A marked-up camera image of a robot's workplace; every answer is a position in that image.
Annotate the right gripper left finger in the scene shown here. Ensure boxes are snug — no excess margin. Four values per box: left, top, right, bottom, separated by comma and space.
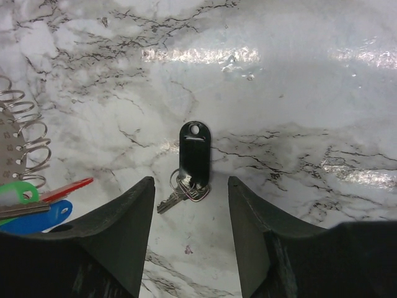
1, 176, 155, 297

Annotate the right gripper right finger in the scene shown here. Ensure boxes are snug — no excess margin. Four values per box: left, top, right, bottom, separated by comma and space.
228, 176, 396, 297

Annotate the blue key tag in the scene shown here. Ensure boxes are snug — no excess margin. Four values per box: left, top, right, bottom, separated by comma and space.
1, 199, 73, 235

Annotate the red key tag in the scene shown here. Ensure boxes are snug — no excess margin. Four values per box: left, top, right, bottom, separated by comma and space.
40, 178, 94, 204

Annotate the green key tag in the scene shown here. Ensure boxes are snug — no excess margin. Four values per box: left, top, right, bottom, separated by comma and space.
1, 181, 39, 206

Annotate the black key tag with key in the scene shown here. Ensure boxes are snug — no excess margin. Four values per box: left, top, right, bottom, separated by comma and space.
156, 121, 212, 214

